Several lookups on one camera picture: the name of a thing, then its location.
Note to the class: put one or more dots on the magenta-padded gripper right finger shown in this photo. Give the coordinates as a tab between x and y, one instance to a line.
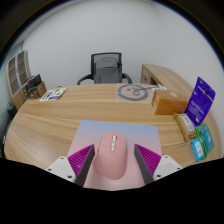
168	166

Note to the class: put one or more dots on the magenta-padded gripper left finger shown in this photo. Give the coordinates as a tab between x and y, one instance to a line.
59	166

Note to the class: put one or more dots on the pink computer mouse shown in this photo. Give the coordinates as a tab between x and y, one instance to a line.
110	158

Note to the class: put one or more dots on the pink and blue mouse pad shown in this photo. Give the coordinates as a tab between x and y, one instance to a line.
133	133

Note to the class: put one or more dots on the blue packet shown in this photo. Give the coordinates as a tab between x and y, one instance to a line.
197	150

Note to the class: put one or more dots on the long tan box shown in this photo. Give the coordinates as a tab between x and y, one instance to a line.
186	126

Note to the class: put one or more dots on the green packet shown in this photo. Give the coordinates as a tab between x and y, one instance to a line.
206	138

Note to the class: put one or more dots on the orange-brown cardboard box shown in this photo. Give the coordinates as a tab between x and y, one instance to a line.
168	102

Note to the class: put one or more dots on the purple pouch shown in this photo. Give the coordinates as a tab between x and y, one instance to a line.
200	101

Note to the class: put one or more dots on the printed paper leaflet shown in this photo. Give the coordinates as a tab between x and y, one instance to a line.
53	94

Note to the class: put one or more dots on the black leather armchair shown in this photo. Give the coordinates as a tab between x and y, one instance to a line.
10	111

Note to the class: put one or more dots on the large dark cardboard box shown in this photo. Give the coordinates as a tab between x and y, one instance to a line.
36	87

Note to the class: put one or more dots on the wooden side cabinet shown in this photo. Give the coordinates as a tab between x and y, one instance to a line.
166	76

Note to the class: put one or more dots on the wooden shelf unit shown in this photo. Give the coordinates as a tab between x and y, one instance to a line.
16	76

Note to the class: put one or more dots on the black mesh office chair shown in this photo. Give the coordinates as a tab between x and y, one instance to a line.
106	68

